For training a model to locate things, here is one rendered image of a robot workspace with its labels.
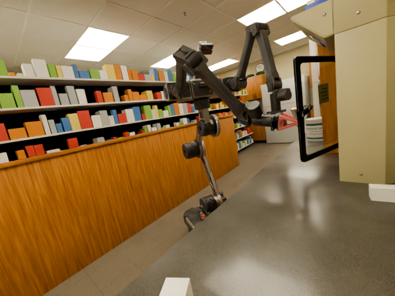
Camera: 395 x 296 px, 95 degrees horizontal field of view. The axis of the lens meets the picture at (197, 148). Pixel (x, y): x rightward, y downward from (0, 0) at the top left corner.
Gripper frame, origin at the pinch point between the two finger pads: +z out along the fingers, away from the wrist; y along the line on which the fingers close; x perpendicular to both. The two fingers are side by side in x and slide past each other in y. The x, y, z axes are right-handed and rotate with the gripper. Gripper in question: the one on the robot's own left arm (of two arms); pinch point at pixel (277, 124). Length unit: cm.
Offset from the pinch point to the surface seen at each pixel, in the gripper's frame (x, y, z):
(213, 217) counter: -83, 5, 15
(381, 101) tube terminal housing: -46, 43, -10
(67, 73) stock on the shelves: -42, -213, -86
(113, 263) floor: -73, -138, 110
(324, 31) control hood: -46, 31, -33
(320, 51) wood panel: -8.9, 25.1, -34.2
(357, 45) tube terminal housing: -46, 38, -27
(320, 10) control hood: -46, 30, -40
